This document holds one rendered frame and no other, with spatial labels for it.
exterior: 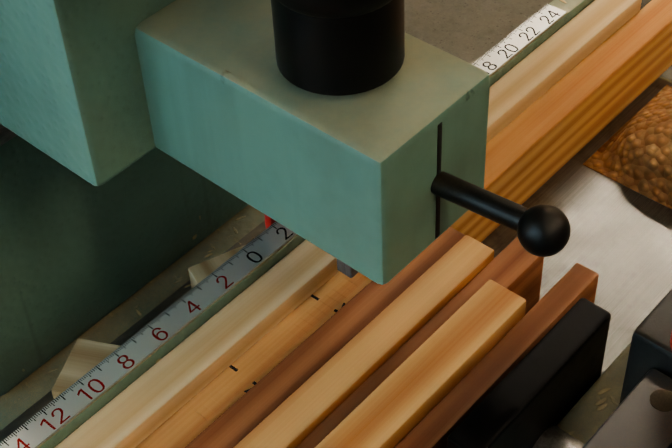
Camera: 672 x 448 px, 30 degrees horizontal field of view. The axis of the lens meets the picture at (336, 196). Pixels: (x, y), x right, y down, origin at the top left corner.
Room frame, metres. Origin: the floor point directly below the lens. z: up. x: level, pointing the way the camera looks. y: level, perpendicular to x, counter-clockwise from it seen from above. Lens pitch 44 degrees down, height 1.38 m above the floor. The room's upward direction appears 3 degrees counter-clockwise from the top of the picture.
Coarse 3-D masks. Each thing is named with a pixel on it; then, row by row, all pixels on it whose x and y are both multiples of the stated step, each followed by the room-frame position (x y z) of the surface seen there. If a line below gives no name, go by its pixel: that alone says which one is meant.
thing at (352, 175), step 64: (192, 0) 0.45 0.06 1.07; (256, 0) 0.44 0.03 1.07; (192, 64) 0.41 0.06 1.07; (256, 64) 0.40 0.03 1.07; (448, 64) 0.39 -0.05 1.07; (192, 128) 0.41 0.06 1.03; (256, 128) 0.38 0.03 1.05; (320, 128) 0.36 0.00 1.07; (384, 128) 0.36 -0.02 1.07; (448, 128) 0.37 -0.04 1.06; (256, 192) 0.39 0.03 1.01; (320, 192) 0.36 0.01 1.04; (384, 192) 0.34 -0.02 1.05; (384, 256) 0.34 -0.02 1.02
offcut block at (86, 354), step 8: (80, 344) 0.45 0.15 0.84; (88, 344) 0.45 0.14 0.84; (96, 344) 0.45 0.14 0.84; (104, 344) 0.45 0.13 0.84; (112, 344) 0.45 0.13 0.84; (72, 352) 0.45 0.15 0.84; (80, 352) 0.45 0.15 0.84; (88, 352) 0.44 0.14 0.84; (96, 352) 0.44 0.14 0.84; (104, 352) 0.44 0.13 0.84; (72, 360) 0.44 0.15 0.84; (80, 360) 0.44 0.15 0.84; (88, 360) 0.44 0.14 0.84; (96, 360) 0.44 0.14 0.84; (64, 368) 0.43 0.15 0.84; (72, 368) 0.43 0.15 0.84; (80, 368) 0.43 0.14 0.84; (88, 368) 0.43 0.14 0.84; (64, 376) 0.43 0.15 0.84; (72, 376) 0.43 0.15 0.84; (80, 376) 0.43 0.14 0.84; (56, 384) 0.42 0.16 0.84; (64, 384) 0.42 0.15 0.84; (56, 392) 0.42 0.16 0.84
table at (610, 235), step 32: (640, 96) 0.57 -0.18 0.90; (608, 128) 0.54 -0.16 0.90; (576, 160) 0.52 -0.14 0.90; (544, 192) 0.49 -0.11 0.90; (576, 192) 0.49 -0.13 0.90; (608, 192) 0.49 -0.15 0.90; (576, 224) 0.47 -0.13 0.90; (608, 224) 0.46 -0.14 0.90; (640, 224) 0.46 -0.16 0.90; (576, 256) 0.44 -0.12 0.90; (608, 256) 0.44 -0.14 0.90; (640, 256) 0.44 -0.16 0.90; (544, 288) 0.42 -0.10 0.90; (608, 288) 0.42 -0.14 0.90; (640, 288) 0.42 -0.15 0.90; (640, 320) 0.40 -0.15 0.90; (608, 352) 0.38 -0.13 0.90
